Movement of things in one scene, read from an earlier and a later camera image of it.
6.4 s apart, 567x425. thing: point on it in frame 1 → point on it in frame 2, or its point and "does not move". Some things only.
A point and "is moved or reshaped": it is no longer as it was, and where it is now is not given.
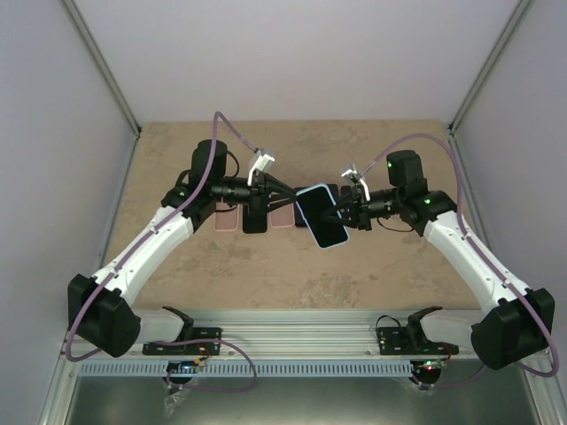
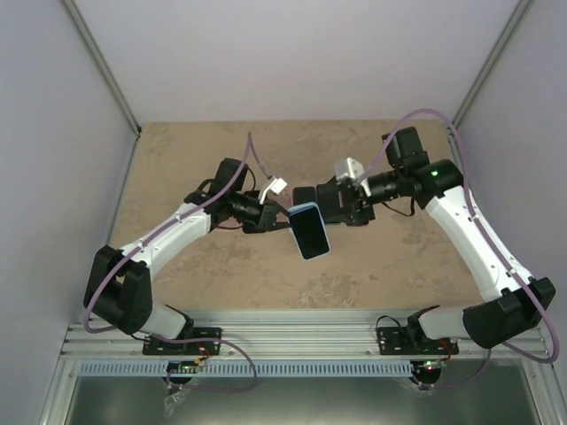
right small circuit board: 431,364 does not move
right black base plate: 397,341 does not move
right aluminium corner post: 488,65 does not move
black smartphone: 299,220 → 304,195
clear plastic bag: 172,401 does not move
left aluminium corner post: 103,64 does not move
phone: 322,215 is moved or reshaped
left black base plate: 201,348 does not move
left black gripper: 261,189 → 268,214
